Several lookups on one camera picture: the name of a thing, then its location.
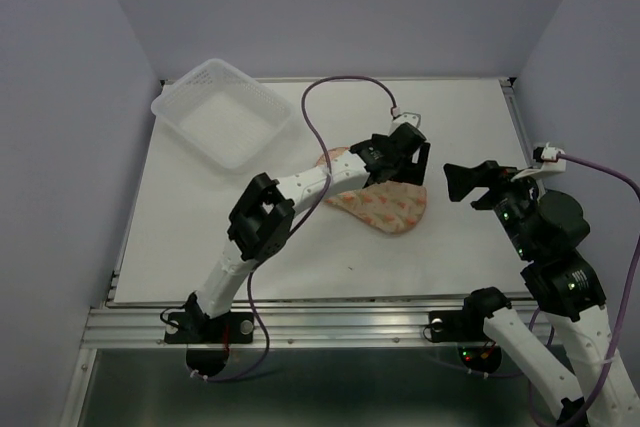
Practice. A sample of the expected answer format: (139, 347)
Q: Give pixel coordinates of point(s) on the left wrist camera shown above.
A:
(399, 117)

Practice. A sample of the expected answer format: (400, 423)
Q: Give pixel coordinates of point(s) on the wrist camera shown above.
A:
(399, 117)
(548, 161)

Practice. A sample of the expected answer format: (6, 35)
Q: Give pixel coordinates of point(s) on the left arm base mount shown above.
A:
(210, 332)

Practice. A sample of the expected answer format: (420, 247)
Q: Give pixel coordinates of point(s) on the aluminium frame rail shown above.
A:
(296, 325)

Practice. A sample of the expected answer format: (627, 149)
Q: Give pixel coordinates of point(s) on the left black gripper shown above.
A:
(413, 173)

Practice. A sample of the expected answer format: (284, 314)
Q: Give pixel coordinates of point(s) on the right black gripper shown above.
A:
(460, 179)

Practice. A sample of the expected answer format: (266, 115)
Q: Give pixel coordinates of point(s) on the floral mesh laundry bag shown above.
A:
(393, 208)

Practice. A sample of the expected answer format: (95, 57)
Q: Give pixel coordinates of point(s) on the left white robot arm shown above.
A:
(261, 222)

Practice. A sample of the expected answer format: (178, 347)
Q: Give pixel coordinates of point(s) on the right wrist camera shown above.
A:
(548, 161)

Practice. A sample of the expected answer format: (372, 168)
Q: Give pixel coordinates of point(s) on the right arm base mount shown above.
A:
(453, 326)

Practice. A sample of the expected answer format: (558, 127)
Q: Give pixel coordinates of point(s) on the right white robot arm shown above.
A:
(545, 230)

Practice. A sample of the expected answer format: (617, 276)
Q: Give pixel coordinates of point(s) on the white plastic basket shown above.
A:
(223, 113)

